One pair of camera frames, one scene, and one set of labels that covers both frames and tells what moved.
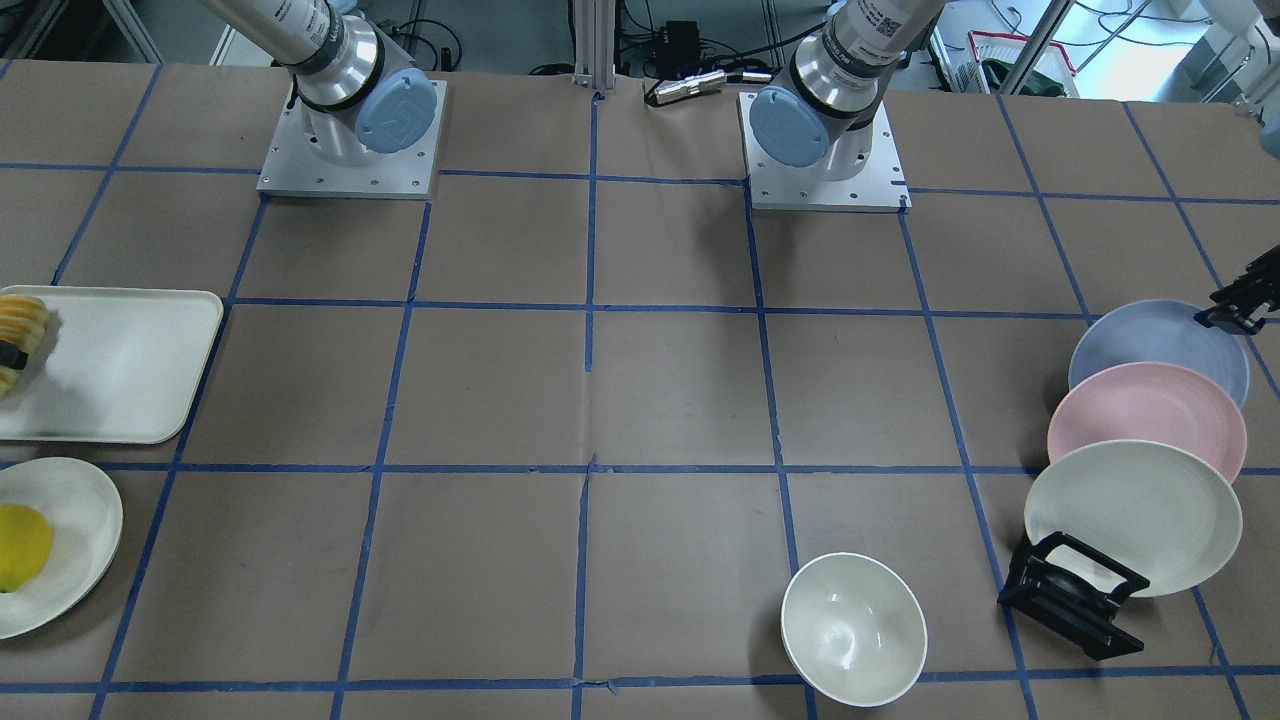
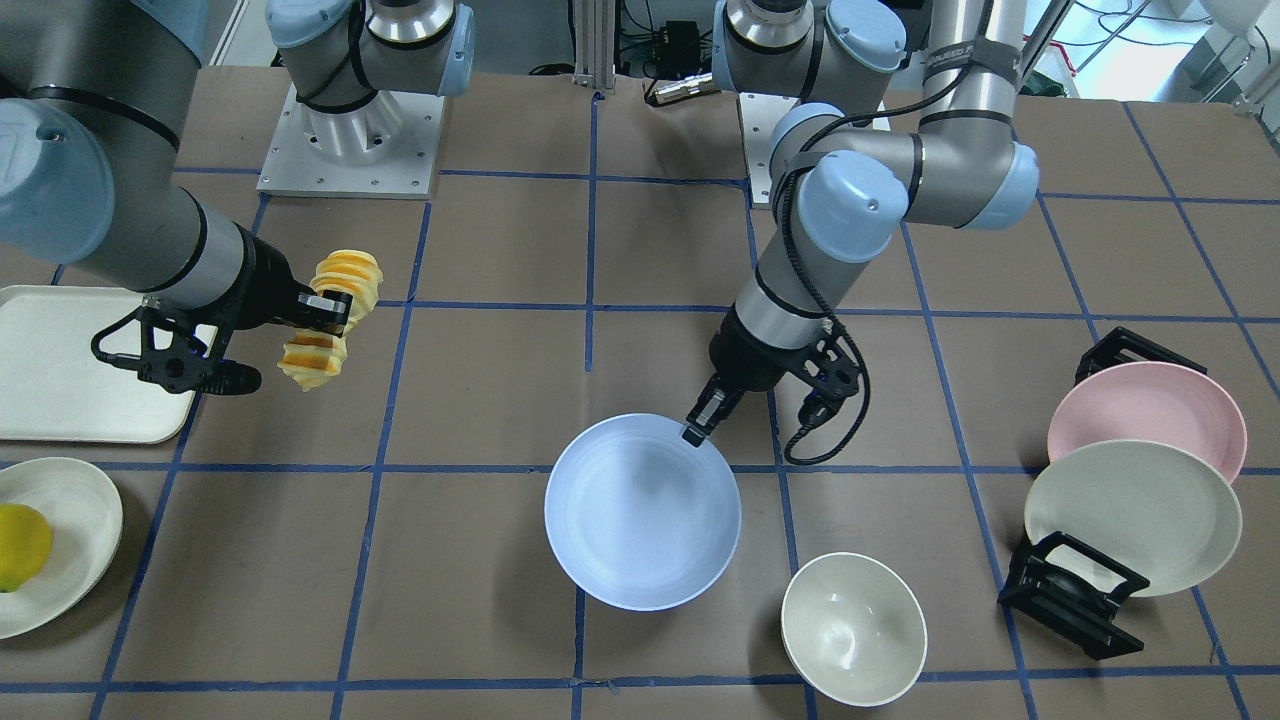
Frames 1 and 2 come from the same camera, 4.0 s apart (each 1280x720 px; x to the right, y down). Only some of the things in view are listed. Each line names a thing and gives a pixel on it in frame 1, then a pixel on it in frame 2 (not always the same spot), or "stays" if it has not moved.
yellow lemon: x=25 y=546 stays
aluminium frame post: x=595 y=27 stays
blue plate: x=1160 y=331 -> x=639 y=517
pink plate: x=1155 y=403 stays
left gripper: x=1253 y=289 -> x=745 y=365
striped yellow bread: x=23 y=319 -> x=311 y=359
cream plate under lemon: x=85 y=515 stays
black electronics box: x=678 y=46 stays
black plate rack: x=1068 y=602 stays
